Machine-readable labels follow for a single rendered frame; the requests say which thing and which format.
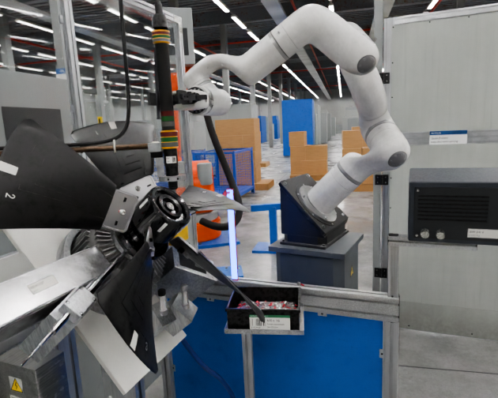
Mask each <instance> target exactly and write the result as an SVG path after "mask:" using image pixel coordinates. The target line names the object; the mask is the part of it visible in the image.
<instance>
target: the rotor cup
mask: <svg viewBox="0 0 498 398"><path fill-rule="evenodd" d="M146 199H148V201H147V202H146V203H145V204H144V205H143V206H142V207H141V208H140V207H139V206H140V205H141V204H142V203H143V202H144V201H145V200H146ZM168 202H170V203H172V204H173V206H174V209H170V208H168V206H167V203H168ZM190 219H191V213H190V210H189V208H188V207H187V204H186V203H185V201H184V200H183V199H182V198H181V196H179V195H178V194H177V193H176V192H174V191H172V190H170V189H169V188H166V187H163V186H155V187H153V188H152V189H151V190H150V191H149V192H148V193H147V194H146V195H145V196H144V197H143V198H142V199H141V200H140V201H139V202H138V203H137V205H136V208H135V210H134V214H133V215H132V218H131V220H130V224H129V226H128V228H127V230H126V232H125V233H122V232H118V231H115V233H116V236H117V238H118V240H119V241H120V243H121V244H122V245H123V247H124V248H125V249H126V250H127V251H129V252H130V253H132V254H133V255H135V254H136V253H137V252H138V251H139V250H140V249H141V247H142V246H143V244H144V240H145V233H146V229H147V225H149V226H150V227H151V228H152V233H153V245H154V247H155V251H154V257H155V260H156V259H158V258H160V257H161V256H162V255H163V254H164V253H165V252H166V251H167V249H168V242H170V241H171V240H172V239H173V238H174V237H175V236H176V235H177V234H178V233H180V232H181V230H182V229H184V228H185V226H186V225H188V223H189V222H190ZM165 223H166V224H167V226H166V227H165V228H164V229H163V230H162V231H161V232H159V231H158V230H159V229H160V228H161V227H162V226H163V225H164V224H165Z"/></svg>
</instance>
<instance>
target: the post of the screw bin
mask: <svg viewBox="0 0 498 398"><path fill-rule="evenodd" d="M241 335H242V349H243V377H244V392H245V398H255V373H254V357H253V341H252V334H241Z"/></svg>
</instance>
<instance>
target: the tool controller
mask: <svg viewBox="0 0 498 398"><path fill-rule="evenodd" d="M408 240H410V241H420V242H447V243H461V244H475V245H490V246H498V167H448V168H410V169H409V210H408Z"/></svg>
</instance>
